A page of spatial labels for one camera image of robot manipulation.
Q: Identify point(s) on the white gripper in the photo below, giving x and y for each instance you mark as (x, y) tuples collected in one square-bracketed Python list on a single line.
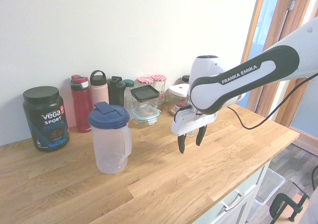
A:
[(193, 121)]

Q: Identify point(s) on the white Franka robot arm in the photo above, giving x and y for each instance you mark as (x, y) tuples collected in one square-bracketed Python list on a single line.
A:
[(248, 80)]

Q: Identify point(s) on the red water bottle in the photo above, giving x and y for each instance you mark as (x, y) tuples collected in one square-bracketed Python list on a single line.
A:
[(80, 104)]

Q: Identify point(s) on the clear drinking glass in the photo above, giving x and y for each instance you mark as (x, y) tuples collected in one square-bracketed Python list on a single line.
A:
[(191, 134)]

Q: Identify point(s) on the jar with white lid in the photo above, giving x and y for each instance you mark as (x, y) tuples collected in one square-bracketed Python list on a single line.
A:
[(177, 95)]

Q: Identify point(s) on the glass container with teal lid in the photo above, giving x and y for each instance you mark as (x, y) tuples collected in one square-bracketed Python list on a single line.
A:
[(145, 116)]

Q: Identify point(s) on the jar with black lid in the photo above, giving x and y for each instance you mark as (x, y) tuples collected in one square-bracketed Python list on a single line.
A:
[(185, 79)]

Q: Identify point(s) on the jar with red checkered lid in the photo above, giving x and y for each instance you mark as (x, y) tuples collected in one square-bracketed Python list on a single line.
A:
[(159, 83), (145, 81)]

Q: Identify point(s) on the square container with black lid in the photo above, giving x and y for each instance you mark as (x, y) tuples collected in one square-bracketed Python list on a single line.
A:
[(144, 95)]

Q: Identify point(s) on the clear bottle with green cap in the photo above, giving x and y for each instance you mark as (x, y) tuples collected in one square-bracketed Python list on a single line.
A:
[(128, 95)]

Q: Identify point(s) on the pale green cabinet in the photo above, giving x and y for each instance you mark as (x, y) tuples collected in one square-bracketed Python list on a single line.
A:
[(243, 204)]

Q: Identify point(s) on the black shaker bottle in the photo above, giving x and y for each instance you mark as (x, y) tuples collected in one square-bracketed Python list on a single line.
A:
[(116, 92)]

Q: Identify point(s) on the clear plastic storage bin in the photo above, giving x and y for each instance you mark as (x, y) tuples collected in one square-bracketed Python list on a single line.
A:
[(270, 186)]

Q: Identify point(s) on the pink bottle with black lid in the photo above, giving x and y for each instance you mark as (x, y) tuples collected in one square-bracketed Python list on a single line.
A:
[(99, 92)]

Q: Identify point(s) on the green metal clamp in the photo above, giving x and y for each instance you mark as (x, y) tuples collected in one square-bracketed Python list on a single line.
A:
[(278, 204)]

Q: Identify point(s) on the black Vega protein tub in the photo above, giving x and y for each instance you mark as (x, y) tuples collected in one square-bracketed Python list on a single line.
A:
[(47, 119)]

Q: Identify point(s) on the metal door hinge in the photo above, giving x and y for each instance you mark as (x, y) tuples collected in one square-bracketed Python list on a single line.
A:
[(291, 5)]

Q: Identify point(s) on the wooden door frame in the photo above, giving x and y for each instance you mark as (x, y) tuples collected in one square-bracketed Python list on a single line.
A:
[(270, 25)]

